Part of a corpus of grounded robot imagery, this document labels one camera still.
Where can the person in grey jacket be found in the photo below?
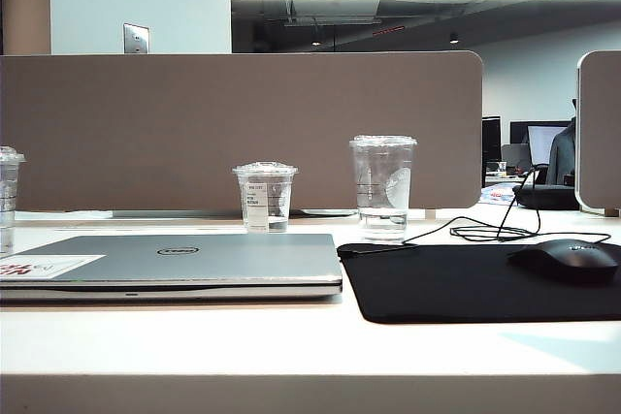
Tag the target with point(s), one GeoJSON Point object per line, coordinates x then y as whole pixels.
{"type": "Point", "coordinates": [564, 154]}

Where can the white red laptop sticker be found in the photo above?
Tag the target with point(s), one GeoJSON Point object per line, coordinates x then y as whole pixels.
{"type": "Point", "coordinates": [46, 266]}

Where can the tall clear plastic lidded cup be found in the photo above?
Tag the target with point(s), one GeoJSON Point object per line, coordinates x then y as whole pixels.
{"type": "Point", "coordinates": [382, 186]}

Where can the wide brown desk divider panel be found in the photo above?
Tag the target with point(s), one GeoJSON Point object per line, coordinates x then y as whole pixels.
{"type": "Point", "coordinates": [242, 113]}

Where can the metal wall switch plate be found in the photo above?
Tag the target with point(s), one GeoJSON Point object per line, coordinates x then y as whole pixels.
{"type": "Point", "coordinates": [135, 38]}

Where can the background computer monitor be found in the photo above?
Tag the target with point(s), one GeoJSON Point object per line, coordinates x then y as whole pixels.
{"type": "Point", "coordinates": [538, 142]}

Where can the black mouse pad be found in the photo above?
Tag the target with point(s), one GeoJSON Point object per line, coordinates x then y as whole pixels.
{"type": "Point", "coordinates": [475, 283]}

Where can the black computer mouse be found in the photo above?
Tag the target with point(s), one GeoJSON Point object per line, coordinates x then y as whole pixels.
{"type": "Point", "coordinates": [565, 259]}

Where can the small clear plastic lidded cup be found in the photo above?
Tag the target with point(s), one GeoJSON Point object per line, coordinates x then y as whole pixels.
{"type": "Point", "coordinates": [266, 200]}

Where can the silver Dell laptop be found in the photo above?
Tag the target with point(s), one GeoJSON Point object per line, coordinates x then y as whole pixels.
{"type": "Point", "coordinates": [184, 264]}

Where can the narrow brown desk divider panel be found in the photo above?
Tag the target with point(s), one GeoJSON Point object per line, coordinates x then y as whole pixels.
{"type": "Point", "coordinates": [600, 133]}

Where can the black pouch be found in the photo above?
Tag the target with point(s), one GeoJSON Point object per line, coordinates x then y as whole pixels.
{"type": "Point", "coordinates": [545, 193]}

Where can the medium clear plastic lidded cup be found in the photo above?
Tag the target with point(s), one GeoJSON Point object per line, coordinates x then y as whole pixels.
{"type": "Point", "coordinates": [7, 196]}

